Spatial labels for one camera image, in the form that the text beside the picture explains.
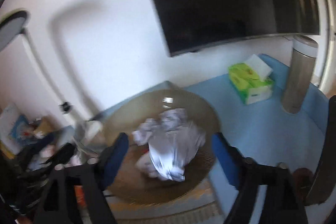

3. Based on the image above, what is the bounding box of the brown ribbed bowl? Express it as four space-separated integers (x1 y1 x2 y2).
103 89 221 204

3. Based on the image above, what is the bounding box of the white desk lamp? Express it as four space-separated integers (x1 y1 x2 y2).
1 10 103 148

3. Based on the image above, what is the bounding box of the green tissue pack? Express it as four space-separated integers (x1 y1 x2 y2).
228 55 274 105

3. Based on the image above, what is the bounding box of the patterned woven table mat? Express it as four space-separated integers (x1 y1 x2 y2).
79 181 224 224

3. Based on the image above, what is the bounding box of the white paper ball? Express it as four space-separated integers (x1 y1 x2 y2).
132 108 206 182

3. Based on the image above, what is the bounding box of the blue cover workbook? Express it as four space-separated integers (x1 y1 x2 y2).
7 115 32 147

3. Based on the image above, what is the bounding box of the grey thermos bottle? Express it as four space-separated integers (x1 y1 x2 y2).
281 35 318 114

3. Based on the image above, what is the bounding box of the white cover workbook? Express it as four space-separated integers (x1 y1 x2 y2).
0 103 20 155

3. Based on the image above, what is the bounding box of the kraft paper pen holder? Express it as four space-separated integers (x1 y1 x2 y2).
31 117 56 139

